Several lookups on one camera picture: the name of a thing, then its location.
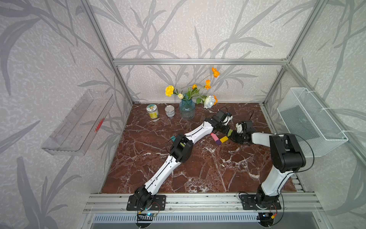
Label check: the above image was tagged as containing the light pink block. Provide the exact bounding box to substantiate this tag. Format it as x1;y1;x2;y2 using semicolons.
211;133;220;141

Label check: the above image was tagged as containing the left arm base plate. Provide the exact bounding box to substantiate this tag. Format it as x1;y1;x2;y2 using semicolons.
126;195;166;211

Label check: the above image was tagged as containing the aluminium frame post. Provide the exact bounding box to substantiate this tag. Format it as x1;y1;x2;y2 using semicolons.
81;0;134;105

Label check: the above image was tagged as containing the clear plastic wall shelf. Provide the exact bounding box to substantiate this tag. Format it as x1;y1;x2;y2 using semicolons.
41;89;115;156

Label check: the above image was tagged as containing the blue glass vase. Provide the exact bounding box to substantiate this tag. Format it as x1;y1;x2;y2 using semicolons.
179;99;195;120

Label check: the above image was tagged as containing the yellow green tin can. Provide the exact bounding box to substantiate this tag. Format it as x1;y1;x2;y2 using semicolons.
146;104;159;119

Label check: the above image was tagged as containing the right circuit board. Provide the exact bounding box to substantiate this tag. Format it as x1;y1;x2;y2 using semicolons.
257;212;276;227

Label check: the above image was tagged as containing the white tin can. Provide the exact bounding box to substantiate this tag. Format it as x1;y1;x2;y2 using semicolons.
165;105;175;117

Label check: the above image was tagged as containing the left circuit board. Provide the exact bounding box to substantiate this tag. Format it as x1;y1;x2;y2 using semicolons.
137;212;159;221

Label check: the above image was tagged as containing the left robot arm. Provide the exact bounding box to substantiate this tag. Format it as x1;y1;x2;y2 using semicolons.
134;110;233;209

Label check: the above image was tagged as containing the white wire mesh basket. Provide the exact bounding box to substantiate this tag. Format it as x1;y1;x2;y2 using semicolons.
277;87;348;158

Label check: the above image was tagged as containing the circuit board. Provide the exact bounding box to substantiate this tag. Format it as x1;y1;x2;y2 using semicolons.
257;212;276;227
137;212;159;221

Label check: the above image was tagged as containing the yellow orange flower bouquet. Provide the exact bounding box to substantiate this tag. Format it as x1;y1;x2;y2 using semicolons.
165;67;220;109

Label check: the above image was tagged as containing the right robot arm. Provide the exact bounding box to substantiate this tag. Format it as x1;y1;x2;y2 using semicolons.
227;121;306;210

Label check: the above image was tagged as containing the yellow block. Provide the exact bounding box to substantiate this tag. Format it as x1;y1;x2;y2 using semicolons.
220;136;229;143

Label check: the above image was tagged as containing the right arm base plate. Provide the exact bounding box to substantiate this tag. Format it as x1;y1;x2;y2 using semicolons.
239;193;282;210

